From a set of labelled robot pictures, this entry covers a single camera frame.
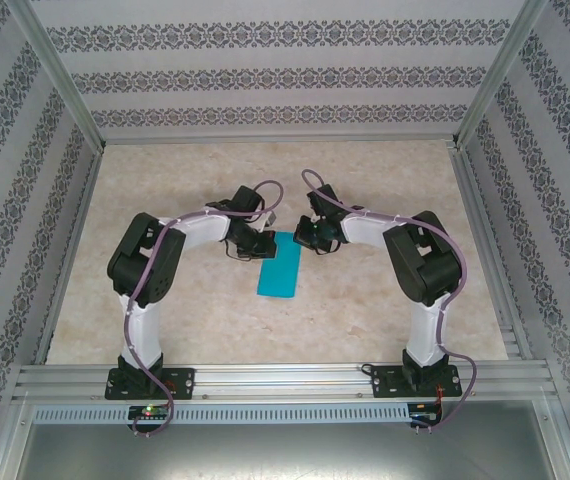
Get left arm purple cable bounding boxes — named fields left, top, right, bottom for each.
left=122, top=179, right=286, bottom=439

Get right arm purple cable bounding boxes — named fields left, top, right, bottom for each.
left=300, top=168, right=478, bottom=434

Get aluminium corner post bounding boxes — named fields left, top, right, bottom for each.
left=6, top=0, right=107, bottom=154
left=450, top=0, right=550, bottom=150

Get teal square paper sheet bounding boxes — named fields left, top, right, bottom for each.
left=256, top=230, right=306, bottom=300

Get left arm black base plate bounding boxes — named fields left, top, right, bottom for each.
left=104, top=367, right=196, bottom=401

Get grey metal sheet panel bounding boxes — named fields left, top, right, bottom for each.
left=14, top=422, right=564, bottom=480

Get grey slotted cable duct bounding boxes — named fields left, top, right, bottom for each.
left=31, top=403, right=445, bottom=426

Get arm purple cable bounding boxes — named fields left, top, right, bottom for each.
left=122, top=179, right=286, bottom=439
left=300, top=168, right=478, bottom=434

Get aluminium mounting rail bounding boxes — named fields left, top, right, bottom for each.
left=12, top=363, right=560, bottom=402

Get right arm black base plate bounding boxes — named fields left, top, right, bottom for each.
left=370, top=364, right=463, bottom=400

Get aluminium table edge rail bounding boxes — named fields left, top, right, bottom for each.
left=445, top=141, right=535, bottom=362
left=97, top=133, right=461, bottom=147
left=31, top=144, right=107, bottom=366

